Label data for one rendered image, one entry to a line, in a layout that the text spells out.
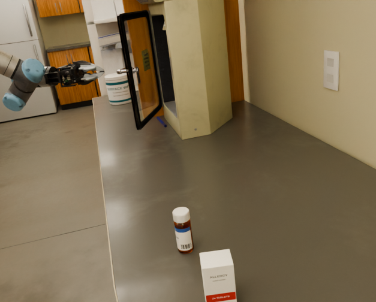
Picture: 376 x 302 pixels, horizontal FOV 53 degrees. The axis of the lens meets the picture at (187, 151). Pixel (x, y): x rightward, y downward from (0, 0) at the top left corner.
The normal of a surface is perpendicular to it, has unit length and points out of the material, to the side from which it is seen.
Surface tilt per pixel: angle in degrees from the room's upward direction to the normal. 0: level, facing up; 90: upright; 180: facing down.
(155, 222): 0
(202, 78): 90
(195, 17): 90
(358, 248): 0
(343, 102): 90
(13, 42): 90
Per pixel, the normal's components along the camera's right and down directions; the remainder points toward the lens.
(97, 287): -0.11, -0.92
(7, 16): 0.26, 0.33
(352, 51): -0.96, 0.20
